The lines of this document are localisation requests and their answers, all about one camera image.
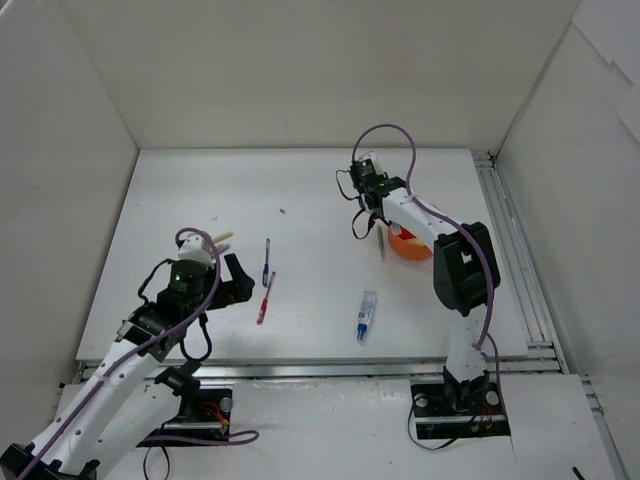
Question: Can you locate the grey green marker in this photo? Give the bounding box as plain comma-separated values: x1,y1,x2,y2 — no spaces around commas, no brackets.
376,225,386,261

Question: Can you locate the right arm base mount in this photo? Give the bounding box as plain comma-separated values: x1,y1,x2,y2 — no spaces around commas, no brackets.
409,381,511,443

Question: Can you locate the red pen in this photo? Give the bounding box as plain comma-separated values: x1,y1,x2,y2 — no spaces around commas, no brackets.
256,271,277,325

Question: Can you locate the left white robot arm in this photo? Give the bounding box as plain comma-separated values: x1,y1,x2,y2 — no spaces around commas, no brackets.
1,254,255,479

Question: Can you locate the beige highlighter in holder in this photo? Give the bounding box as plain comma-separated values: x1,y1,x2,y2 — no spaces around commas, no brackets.
213,231,234,243

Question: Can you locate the blue pen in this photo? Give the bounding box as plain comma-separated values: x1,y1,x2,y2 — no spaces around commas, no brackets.
262,238,271,288

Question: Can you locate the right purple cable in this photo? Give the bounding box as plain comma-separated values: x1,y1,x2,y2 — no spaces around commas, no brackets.
351,122,501,416

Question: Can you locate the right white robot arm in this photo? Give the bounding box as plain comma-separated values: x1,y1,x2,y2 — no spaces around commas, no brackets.
348,153,501,414

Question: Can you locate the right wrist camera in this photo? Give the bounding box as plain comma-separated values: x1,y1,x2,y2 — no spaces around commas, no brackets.
356,151,384,175

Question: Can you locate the orange round container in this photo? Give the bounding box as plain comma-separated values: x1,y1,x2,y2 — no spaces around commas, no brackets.
387,227,433,261

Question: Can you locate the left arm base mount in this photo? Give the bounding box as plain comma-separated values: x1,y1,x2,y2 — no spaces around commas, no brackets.
137,387,233,448

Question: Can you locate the aluminium rail frame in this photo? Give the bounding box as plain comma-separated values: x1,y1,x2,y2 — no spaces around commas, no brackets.
77,149,620,479

